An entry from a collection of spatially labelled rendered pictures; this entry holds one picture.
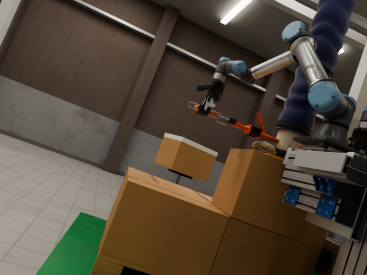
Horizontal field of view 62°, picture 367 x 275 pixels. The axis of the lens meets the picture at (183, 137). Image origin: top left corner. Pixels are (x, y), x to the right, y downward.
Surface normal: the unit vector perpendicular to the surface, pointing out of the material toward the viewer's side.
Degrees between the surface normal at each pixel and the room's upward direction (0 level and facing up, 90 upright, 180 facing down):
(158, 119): 90
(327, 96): 96
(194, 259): 90
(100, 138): 90
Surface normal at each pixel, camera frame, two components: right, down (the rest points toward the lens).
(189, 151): 0.57, 0.14
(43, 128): 0.25, 0.01
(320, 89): -0.69, -0.21
